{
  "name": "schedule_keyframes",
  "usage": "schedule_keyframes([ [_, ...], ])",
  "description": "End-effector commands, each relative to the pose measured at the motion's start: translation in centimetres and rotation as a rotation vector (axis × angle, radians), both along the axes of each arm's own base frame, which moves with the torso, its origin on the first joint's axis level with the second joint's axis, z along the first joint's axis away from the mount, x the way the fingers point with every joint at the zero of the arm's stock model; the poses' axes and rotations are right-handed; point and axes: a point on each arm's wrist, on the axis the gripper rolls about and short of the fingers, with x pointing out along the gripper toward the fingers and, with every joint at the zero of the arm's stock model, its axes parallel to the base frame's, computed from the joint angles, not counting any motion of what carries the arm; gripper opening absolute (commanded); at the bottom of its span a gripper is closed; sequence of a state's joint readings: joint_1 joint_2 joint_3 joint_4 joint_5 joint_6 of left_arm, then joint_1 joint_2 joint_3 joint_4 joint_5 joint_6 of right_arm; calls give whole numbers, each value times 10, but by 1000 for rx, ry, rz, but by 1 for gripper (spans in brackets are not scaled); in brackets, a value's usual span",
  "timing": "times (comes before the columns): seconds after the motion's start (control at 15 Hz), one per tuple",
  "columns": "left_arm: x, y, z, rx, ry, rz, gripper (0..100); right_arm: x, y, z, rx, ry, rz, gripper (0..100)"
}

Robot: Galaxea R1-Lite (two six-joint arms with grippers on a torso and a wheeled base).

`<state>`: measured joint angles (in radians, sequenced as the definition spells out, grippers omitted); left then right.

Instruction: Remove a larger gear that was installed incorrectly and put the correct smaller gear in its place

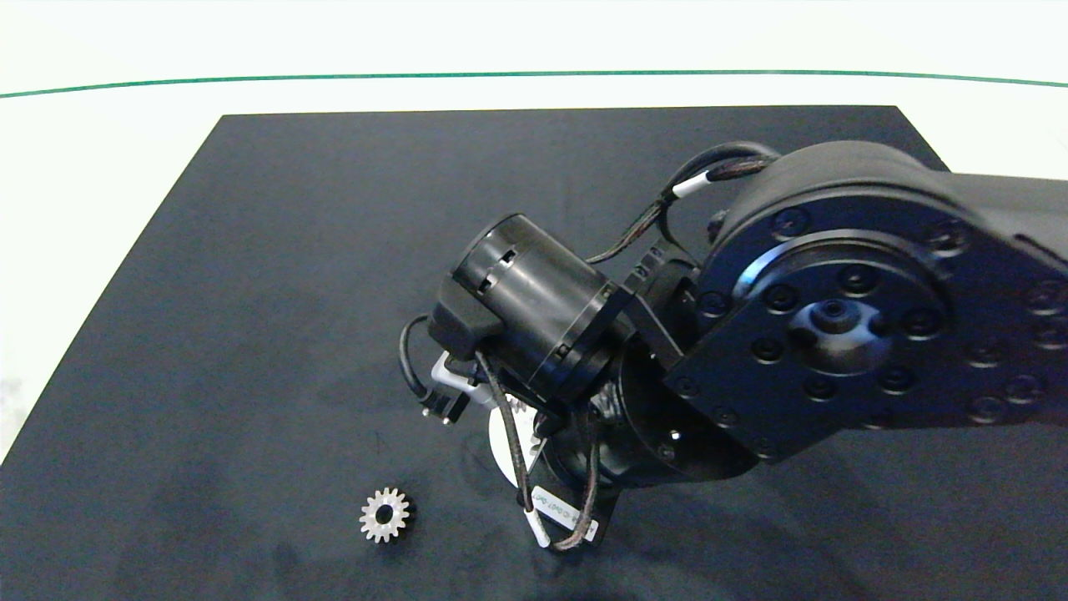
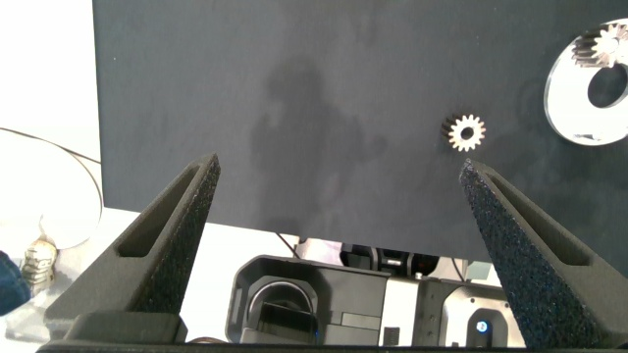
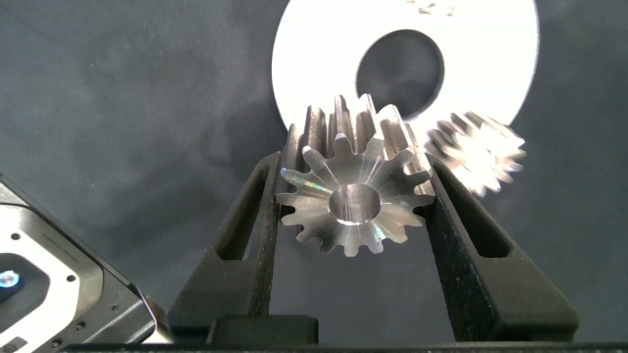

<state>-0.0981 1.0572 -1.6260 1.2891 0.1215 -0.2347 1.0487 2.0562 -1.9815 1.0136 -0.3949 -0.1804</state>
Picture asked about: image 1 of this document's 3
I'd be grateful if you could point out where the small steel gear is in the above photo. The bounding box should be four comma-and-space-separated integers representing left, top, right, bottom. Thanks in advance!
359, 487, 412, 544

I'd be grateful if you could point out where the round white plate with pins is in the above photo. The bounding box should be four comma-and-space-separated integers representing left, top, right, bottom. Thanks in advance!
487, 399, 545, 495

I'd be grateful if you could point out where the dark rectangular mat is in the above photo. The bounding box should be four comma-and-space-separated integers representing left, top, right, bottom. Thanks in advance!
0, 105, 1068, 601

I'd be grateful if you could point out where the thin green line tape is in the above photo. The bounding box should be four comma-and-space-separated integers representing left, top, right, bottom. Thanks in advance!
0, 70, 1068, 100

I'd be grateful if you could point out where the braided cable loop, long label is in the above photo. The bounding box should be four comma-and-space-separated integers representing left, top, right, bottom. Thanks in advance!
474, 351, 603, 553

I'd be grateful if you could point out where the black boxy wrist camera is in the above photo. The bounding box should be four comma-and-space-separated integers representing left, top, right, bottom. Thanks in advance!
427, 288, 506, 368

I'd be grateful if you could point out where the thin black cable with plug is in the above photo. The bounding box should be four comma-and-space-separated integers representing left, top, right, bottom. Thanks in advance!
399, 314, 470, 426

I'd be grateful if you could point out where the braided cable loop, white tag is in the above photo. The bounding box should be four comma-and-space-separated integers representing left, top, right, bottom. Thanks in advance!
584, 141, 782, 266

